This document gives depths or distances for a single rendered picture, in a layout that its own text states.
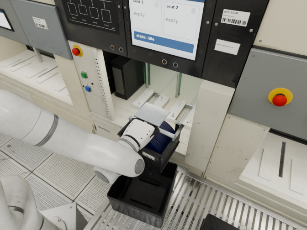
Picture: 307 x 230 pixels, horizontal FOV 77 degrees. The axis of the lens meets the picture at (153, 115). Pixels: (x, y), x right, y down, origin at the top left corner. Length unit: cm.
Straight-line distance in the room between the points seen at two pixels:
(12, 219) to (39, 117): 40
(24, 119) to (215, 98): 60
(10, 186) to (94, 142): 41
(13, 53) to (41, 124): 213
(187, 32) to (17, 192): 82
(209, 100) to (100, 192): 155
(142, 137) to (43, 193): 166
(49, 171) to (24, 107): 189
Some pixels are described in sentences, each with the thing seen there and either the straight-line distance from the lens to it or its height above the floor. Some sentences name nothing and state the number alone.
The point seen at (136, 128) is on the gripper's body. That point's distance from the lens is 74.
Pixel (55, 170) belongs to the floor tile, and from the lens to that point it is 234.
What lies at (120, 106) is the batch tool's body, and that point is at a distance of 146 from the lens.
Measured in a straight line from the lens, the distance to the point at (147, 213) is 96.
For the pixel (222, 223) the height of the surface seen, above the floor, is 86.
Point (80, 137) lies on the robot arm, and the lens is 55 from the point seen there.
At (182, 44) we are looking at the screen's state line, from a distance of 76.
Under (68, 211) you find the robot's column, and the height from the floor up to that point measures 76.
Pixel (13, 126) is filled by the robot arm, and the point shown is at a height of 153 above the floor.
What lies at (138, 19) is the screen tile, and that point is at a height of 157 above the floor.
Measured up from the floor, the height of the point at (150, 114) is 127.
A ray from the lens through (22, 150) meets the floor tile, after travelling 269.
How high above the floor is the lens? 183
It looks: 44 degrees down
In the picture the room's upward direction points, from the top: straight up
